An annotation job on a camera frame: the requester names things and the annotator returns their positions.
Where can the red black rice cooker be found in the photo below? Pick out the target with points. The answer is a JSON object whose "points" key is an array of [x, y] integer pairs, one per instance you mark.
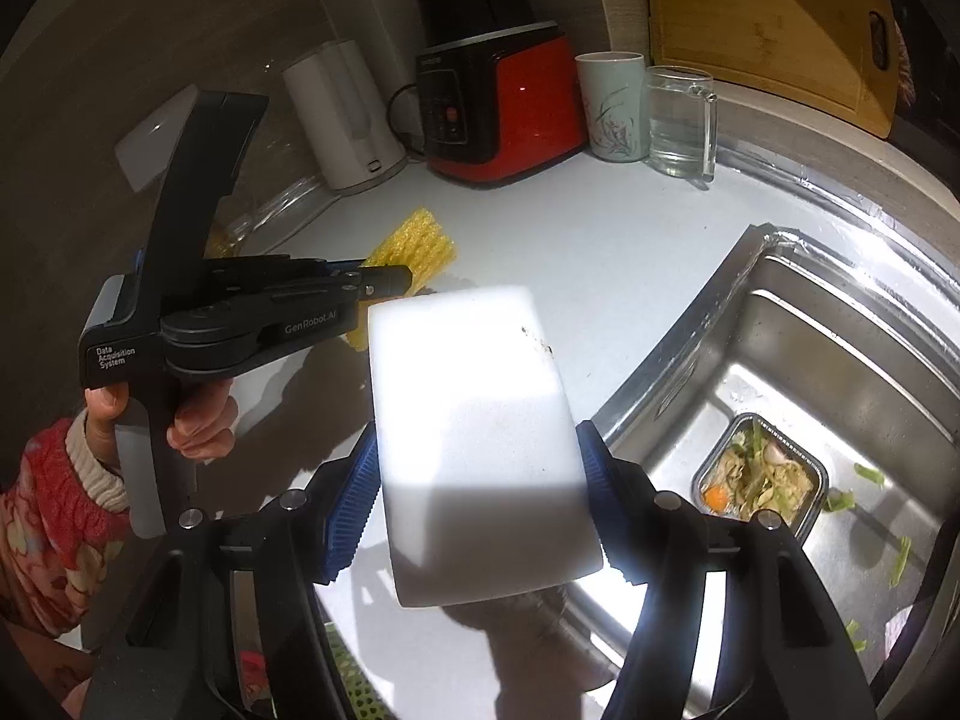
{"points": [[498, 91]]}

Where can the wooden cutting board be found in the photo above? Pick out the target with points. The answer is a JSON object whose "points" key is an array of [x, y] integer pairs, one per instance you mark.
{"points": [[838, 56]]}

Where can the white wall socket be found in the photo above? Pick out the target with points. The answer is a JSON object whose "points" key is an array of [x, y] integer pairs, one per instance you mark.
{"points": [[144, 153]]}

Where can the green perforated trash basket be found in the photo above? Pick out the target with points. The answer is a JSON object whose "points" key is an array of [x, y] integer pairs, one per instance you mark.
{"points": [[365, 701]]}

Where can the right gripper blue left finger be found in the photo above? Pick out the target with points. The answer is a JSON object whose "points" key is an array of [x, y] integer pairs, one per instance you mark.
{"points": [[347, 489]]}

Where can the clear glass mug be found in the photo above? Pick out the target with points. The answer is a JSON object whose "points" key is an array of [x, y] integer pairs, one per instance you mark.
{"points": [[683, 111]]}

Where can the glass jar on counter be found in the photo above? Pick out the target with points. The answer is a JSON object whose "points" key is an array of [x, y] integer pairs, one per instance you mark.
{"points": [[264, 229]]}

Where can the white foam block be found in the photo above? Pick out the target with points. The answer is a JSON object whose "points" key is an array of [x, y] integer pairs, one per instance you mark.
{"points": [[482, 479]]}

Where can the white electric kettle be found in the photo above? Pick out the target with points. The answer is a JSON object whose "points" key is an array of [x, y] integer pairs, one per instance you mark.
{"points": [[340, 108]]}

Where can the stainless steel sink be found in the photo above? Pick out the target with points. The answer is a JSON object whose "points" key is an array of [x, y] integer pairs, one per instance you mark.
{"points": [[866, 391]]}

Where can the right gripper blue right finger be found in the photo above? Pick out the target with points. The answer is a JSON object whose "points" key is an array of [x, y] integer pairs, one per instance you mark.
{"points": [[619, 493]]}

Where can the yellow foam fruit net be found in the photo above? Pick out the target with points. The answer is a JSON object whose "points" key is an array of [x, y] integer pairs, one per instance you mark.
{"points": [[403, 264]]}

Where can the white patterned ceramic cup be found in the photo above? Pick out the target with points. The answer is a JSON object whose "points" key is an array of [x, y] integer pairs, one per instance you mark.
{"points": [[614, 99]]}

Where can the metal food tray with leftovers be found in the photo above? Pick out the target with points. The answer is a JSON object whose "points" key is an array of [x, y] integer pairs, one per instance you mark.
{"points": [[755, 467]]}

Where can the red floral sleeve forearm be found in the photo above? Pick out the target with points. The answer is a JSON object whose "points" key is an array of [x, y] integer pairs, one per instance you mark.
{"points": [[64, 520]]}

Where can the person's left hand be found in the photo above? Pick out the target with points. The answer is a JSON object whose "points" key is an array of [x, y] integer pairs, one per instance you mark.
{"points": [[201, 430]]}

